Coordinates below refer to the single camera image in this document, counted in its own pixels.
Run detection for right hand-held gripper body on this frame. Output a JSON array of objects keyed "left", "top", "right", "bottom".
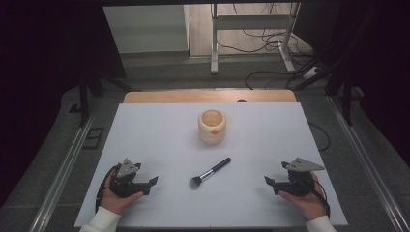
[{"left": 273, "top": 157, "right": 326, "bottom": 197}]

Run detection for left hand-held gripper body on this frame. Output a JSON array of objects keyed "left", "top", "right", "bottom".
[{"left": 109, "top": 158, "right": 152, "bottom": 198}]

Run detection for black makeup brush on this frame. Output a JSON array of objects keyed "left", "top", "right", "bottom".
[{"left": 189, "top": 157, "right": 232, "bottom": 190}]

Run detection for beige ceramic cup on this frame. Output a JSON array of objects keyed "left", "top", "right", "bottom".
[{"left": 197, "top": 108, "right": 227, "bottom": 145}]

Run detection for person's left hand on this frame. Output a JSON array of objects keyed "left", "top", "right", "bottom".
[{"left": 100, "top": 169, "right": 145, "bottom": 216}]

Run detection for person's right hand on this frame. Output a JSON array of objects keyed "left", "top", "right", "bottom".
[{"left": 278, "top": 171, "right": 327, "bottom": 222}]

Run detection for white table mat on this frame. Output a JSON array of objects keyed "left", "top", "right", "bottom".
[{"left": 73, "top": 101, "right": 349, "bottom": 228}]

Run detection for wooden table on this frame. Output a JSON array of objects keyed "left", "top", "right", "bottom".
[{"left": 123, "top": 89, "right": 297, "bottom": 104}]

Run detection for black metal stand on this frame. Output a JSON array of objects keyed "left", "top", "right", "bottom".
[
  {"left": 68, "top": 72, "right": 133, "bottom": 128},
  {"left": 325, "top": 57, "right": 366, "bottom": 127}
]

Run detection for white power strip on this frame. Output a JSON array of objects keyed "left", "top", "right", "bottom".
[{"left": 302, "top": 66, "right": 321, "bottom": 80}]

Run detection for white panel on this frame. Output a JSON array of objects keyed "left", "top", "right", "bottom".
[{"left": 102, "top": 4, "right": 191, "bottom": 55}]

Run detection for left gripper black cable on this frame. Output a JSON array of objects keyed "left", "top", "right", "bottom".
[{"left": 95, "top": 163, "right": 121, "bottom": 215}]

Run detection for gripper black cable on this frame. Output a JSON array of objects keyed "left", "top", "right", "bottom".
[
  {"left": 309, "top": 178, "right": 332, "bottom": 218},
  {"left": 95, "top": 163, "right": 121, "bottom": 215}
]

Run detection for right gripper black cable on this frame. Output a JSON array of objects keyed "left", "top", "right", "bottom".
[{"left": 309, "top": 178, "right": 332, "bottom": 218}]

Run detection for black floor cable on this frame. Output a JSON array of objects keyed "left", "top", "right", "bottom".
[{"left": 307, "top": 122, "right": 332, "bottom": 153}]

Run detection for aluminium rail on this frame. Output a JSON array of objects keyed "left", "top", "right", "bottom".
[
  {"left": 327, "top": 96, "right": 410, "bottom": 232},
  {"left": 28, "top": 115, "right": 95, "bottom": 232}
]

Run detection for tangled black cables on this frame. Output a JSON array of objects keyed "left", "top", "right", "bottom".
[{"left": 215, "top": 3, "right": 318, "bottom": 91}]

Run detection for white metal stand frame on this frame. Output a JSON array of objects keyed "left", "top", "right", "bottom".
[{"left": 210, "top": 2, "right": 302, "bottom": 75}]

